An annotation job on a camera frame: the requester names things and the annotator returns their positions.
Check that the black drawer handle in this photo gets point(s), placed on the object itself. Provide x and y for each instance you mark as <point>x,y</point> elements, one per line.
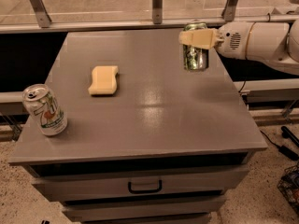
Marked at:
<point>145,187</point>

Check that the black wire basket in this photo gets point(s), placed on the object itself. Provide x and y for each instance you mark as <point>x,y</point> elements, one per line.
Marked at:
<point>288,185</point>

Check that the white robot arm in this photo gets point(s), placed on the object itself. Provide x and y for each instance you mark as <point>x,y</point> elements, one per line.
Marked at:
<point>274,44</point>

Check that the metal window rail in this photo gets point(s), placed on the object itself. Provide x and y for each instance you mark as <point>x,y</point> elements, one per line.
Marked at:
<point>20,16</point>

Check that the green soda can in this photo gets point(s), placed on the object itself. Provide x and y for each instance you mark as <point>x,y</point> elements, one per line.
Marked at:
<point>195,59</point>

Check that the yellow sponge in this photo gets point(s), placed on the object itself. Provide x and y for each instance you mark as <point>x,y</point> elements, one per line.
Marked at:
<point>104,80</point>

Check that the grey drawer cabinet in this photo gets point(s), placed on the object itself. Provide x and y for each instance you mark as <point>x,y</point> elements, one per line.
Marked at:
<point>189,129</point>

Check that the white 7up soda can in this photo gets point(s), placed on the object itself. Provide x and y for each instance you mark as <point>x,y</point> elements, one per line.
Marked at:
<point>40,102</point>

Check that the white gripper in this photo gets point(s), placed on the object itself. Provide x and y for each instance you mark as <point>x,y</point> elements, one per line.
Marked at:
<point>232,41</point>

